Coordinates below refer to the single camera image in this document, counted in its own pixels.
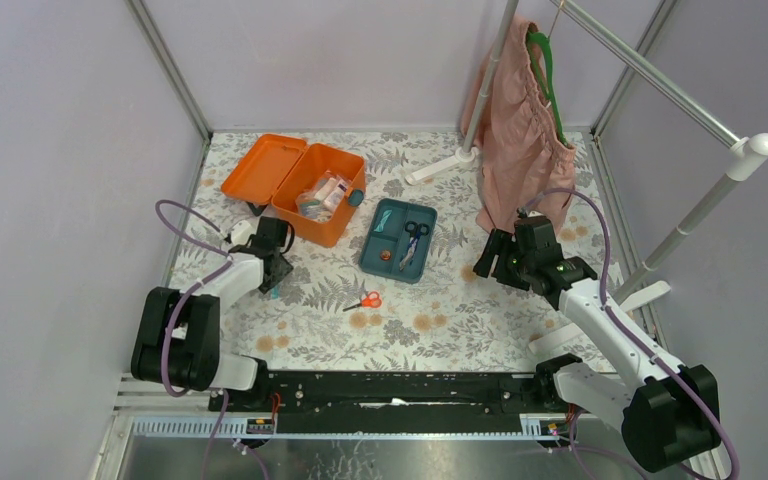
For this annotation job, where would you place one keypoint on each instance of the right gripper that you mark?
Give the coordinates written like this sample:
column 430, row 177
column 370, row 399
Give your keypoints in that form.
column 495, row 242

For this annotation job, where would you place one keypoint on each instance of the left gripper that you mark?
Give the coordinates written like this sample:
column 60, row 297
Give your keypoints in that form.
column 278, row 270

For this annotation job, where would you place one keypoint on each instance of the blue bandage package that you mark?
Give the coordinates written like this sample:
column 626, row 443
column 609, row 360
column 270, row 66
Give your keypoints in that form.
column 315, row 206

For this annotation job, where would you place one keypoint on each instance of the white gauze packet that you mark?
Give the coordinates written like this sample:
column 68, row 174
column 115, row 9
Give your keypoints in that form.
column 333, row 190

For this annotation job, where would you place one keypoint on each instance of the black handled scissors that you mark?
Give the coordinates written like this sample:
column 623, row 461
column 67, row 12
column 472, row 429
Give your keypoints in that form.
column 415, row 231

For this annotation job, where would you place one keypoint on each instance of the blue plastic tweezers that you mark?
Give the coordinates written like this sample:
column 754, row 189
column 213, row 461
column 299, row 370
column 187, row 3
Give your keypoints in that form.
column 410, row 252

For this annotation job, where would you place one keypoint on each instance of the teal tray insert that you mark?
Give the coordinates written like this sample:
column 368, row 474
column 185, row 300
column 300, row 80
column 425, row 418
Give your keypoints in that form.
column 395, row 239

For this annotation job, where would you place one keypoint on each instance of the teal small packet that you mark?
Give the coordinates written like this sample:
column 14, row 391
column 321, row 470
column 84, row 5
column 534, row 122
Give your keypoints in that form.
column 380, row 226

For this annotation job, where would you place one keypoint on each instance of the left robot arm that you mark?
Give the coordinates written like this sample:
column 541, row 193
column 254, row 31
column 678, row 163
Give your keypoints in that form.
column 178, row 340

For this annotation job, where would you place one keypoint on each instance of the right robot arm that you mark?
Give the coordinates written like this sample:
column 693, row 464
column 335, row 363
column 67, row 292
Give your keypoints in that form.
column 665, row 411

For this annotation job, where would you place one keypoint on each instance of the orange medicine box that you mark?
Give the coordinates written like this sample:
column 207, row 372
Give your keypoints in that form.
column 277, row 169

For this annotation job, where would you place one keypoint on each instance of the pink hanging garment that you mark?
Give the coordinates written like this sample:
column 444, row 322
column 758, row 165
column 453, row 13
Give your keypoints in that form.
column 517, row 135

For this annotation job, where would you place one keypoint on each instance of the green clothes hanger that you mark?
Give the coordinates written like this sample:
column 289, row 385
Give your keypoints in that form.
column 538, row 45

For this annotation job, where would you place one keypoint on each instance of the white clothes rack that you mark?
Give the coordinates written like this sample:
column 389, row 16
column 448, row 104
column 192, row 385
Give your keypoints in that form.
column 662, row 163

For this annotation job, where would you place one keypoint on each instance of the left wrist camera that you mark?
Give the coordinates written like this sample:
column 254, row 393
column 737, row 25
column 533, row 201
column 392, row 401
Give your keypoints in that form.
column 240, row 232

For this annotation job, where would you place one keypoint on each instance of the orange handled scissors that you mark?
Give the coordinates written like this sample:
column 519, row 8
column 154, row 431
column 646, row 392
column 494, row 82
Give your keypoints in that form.
column 371, row 299

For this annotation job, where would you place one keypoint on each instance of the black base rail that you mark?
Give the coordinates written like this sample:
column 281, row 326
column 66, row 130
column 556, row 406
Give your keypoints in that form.
column 400, row 403

